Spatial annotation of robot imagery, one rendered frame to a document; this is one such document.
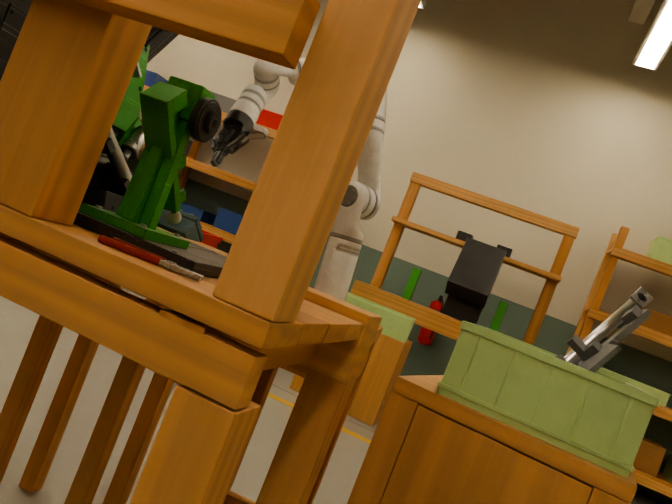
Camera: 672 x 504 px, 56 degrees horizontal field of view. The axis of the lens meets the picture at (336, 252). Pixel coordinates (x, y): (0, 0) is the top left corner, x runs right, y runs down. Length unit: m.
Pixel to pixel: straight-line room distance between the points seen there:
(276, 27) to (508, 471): 0.99
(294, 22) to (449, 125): 6.20
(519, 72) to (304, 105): 6.37
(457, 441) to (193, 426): 0.74
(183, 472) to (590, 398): 0.88
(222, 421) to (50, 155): 0.44
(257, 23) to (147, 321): 0.40
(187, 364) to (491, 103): 6.36
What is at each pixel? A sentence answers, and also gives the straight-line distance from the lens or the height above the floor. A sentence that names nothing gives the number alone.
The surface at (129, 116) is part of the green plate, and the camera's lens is 1.46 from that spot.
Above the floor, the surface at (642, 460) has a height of 0.35.
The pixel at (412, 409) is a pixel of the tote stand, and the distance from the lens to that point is 1.46.
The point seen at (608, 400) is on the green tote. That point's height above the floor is 0.92.
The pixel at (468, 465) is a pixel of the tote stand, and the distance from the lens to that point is 1.44.
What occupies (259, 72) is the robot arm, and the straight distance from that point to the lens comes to 1.81.
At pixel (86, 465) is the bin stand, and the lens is 1.85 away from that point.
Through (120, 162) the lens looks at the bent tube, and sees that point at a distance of 1.38.
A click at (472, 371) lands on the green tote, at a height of 0.86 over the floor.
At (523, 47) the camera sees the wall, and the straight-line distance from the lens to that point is 7.25.
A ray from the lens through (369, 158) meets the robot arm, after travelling 1.77.
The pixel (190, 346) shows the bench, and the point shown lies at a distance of 0.83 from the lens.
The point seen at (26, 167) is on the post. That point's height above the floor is 0.94.
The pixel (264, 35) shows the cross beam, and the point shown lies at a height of 1.20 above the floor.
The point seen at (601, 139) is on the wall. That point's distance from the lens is 6.97.
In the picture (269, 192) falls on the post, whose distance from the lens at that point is 0.81.
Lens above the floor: 0.98
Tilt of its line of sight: 1 degrees up
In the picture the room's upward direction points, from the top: 21 degrees clockwise
